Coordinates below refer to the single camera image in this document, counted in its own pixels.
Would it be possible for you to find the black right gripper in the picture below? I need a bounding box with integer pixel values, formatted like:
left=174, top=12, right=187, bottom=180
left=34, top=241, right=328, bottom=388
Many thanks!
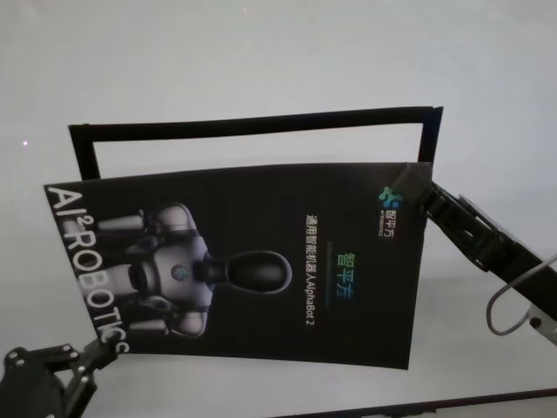
left=428, top=186, right=557, bottom=313

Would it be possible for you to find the grey padded right gripper finger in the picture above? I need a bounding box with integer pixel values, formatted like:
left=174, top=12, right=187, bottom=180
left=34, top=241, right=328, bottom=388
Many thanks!
left=391, top=161, right=445, bottom=219

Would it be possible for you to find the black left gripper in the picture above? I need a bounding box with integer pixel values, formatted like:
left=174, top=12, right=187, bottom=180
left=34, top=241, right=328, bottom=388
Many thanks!
left=0, top=339, right=121, bottom=418

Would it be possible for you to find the black robot print poster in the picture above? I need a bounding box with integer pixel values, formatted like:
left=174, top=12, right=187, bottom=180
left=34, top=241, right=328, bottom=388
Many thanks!
left=43, top=159, right=435, bottom=372

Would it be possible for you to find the dark table edge trim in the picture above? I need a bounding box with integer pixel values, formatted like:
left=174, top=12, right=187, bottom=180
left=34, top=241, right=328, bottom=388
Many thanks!
left=321, top=381, right=557, bottom=417

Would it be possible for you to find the grey looped cable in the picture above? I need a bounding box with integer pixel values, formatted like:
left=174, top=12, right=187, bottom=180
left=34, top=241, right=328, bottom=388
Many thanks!
left=487, top=256, right=557, bottom=336

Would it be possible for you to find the black tape frame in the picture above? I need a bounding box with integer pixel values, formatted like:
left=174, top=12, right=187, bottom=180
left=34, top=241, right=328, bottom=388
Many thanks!
left=68, top=105, right=445, bottom=180

